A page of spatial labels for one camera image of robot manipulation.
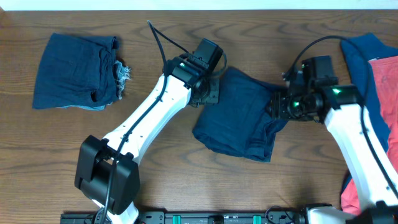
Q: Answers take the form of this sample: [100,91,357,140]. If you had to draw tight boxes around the navy blue shorts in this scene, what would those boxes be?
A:
[192,67,287,162]

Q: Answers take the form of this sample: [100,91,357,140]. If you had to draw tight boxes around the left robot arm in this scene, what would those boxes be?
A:
[61,39,226,223]

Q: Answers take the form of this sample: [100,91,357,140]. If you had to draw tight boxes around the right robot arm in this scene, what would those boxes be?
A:
[268,56,397,223]

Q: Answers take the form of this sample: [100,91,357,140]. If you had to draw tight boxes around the blue shirt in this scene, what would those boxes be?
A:
[340,33,397,151]

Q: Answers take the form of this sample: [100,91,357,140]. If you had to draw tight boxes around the coral red shirt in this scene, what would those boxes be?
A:
[341,56,397,215]

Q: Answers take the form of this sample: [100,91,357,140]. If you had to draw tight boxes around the folded frayed denim shorts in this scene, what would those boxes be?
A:
[32,33,131,111]

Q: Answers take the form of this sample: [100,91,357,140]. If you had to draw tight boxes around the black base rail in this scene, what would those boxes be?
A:
[60,207,308,224]

